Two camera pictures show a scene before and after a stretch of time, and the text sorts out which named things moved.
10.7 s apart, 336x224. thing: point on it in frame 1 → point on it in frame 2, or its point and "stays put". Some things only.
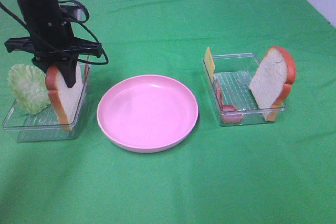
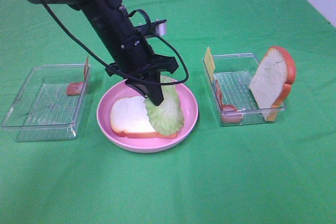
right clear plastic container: [228, 77] stays put
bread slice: [65, 100] → [129, 117]
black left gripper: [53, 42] → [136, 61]
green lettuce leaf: [28, 84] → [167, 118]
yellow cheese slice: [210, 63] stays put
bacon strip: [229, 113] stays put
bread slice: [271, 83] stays put
